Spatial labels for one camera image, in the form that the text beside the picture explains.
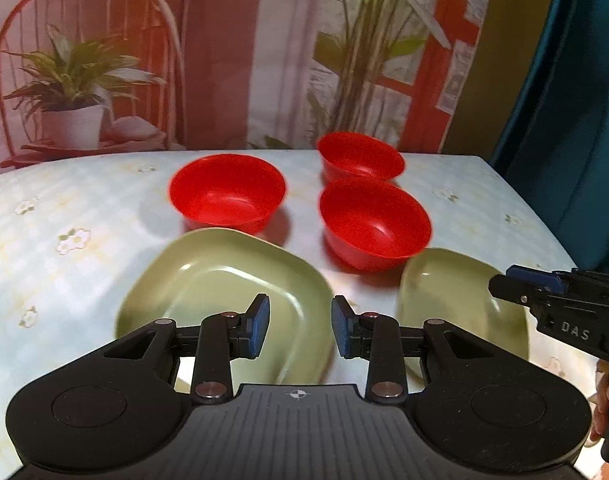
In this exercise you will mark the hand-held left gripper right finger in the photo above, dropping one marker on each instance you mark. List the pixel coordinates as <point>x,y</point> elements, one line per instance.
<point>341,327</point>

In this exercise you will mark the red plastic bowl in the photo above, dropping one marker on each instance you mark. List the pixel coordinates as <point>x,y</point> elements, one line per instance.
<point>227,195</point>
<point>374,222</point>
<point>359,157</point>

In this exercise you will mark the person's right hand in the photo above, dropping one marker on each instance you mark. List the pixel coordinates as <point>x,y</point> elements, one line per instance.
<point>600,402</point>

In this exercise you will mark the floral checked tablecloth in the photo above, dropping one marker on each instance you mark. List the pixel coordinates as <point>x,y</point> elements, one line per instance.
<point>69,280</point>

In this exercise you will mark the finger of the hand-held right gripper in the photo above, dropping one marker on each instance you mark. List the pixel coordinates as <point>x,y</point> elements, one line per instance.
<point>514,287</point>

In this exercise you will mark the green square plate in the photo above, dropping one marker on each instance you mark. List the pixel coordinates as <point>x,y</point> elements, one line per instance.
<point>209,280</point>
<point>459,305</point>

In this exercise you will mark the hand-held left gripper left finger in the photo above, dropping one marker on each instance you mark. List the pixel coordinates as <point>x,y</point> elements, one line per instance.
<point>260,325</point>

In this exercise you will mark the printed room backdrop cloth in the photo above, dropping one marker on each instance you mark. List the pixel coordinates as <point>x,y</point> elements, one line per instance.
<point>224,50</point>

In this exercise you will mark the teal curtain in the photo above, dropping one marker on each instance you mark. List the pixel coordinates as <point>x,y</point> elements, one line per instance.
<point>579,110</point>

